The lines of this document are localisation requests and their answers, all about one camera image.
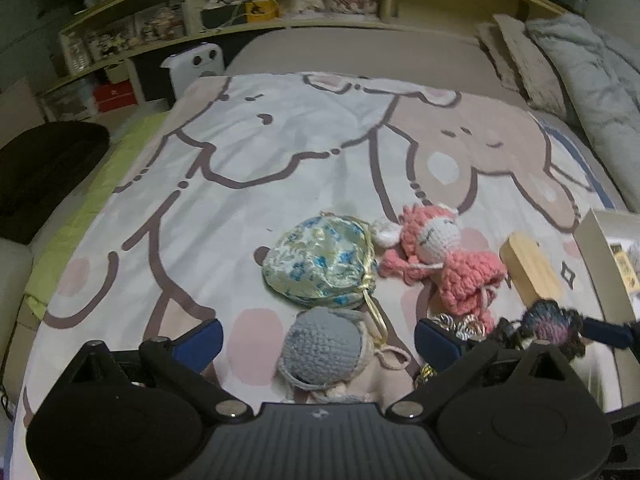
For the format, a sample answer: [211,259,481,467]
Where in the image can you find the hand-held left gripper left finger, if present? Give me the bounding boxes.
[65,317,253,422]

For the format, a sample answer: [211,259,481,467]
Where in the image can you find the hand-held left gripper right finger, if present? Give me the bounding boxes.
[388,318,577,424]

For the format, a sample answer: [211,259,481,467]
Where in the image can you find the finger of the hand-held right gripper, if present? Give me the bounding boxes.
[581,317,640,350]

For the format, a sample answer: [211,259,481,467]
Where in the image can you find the dark multicolour crochet piece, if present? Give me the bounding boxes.
[492,299,601,362]

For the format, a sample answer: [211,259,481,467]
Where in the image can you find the white cardboard box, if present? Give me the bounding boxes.
[572,208,640,411]

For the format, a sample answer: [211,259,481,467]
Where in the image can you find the pink crochet doll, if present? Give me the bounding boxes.
[372,203,509,324]

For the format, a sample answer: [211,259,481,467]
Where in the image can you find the floral brocade drawstring pouch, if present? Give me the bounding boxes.
[261,212,390,350]

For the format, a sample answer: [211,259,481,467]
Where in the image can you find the silver metal charms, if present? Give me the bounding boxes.
[425,311,490,342]

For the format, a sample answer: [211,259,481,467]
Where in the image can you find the wooden block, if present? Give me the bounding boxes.
[500,231,565,306]

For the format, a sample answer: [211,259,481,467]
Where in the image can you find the grey crochet pouch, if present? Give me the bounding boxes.
[276,307,414,405]

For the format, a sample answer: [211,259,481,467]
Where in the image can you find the light green sheet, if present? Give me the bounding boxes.
[22,111,172,322]

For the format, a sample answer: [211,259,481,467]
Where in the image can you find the printed cartoon blanket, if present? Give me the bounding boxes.
[12,72,618,453]

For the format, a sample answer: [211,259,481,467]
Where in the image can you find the black cushion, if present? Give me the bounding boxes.
[0,121,111,246]

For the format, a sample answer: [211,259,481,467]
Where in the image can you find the grey quilted comforter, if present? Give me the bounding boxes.
[525,12,640,197]

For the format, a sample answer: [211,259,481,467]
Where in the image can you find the red box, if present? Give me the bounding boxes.
[93,82,137,112]

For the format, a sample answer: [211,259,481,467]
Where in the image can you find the white fan heater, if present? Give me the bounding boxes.
[160,45,227,102]

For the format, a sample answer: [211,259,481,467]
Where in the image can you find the beige pillow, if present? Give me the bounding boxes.
[475,14,569,117]

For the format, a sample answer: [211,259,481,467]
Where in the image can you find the taupe bed sheet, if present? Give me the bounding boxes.
[224,25,628,211]

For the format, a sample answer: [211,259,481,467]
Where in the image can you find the yellow bag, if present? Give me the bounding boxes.
[244,0,280,24]

